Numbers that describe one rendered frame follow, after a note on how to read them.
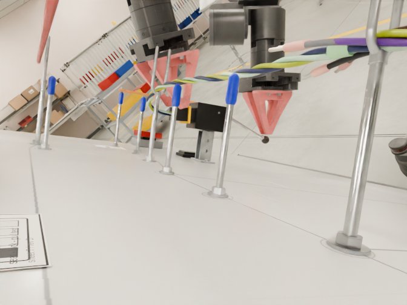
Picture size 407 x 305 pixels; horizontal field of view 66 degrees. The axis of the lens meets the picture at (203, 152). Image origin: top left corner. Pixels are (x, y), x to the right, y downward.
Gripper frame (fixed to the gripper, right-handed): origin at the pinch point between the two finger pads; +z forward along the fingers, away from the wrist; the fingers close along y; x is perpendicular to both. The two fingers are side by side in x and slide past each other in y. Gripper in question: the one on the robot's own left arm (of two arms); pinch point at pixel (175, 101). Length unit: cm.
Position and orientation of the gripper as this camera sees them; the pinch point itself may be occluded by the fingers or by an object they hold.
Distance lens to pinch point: 46.8
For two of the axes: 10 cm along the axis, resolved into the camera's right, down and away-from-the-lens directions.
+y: 4.4, 2.0, -8.8
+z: 2.3, 9.2, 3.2
